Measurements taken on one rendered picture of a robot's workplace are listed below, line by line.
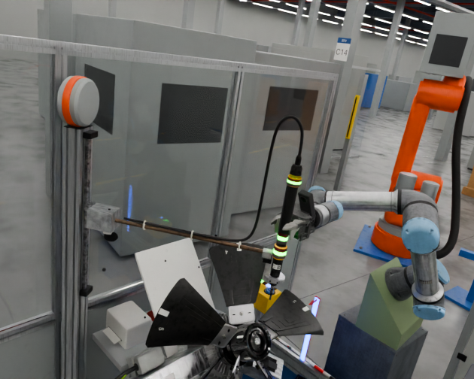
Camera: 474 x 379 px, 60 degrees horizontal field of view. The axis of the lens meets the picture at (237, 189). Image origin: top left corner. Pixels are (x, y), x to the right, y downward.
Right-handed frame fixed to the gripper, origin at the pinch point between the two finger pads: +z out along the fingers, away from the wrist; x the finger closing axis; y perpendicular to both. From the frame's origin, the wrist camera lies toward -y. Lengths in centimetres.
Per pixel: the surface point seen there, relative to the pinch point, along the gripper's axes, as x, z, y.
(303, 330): -8.0, -17.0, 44.4
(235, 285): 12.3, 1.6, 29.4
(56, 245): 70, 41, 30
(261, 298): 25, -34, 57
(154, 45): 234, -112, -41
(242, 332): -1.0, 10.5, 36.5
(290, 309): 1.1, -20.4, 42.1
